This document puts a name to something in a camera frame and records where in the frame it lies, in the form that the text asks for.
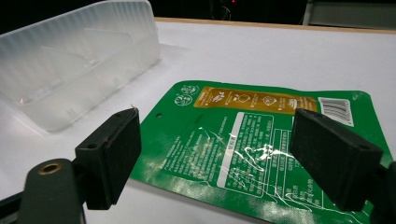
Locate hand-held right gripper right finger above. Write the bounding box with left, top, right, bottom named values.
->
left=289, top=108, right=385, bottom=212

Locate translucent plastic storage box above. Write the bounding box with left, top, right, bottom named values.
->
left=0, top=0, right=162, bottom=133

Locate green snack packet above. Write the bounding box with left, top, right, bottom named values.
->
left=130, top=80, right=394, bottom=224

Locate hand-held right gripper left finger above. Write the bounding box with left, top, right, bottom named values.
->
left=74, top=106, right=143, bottom=211

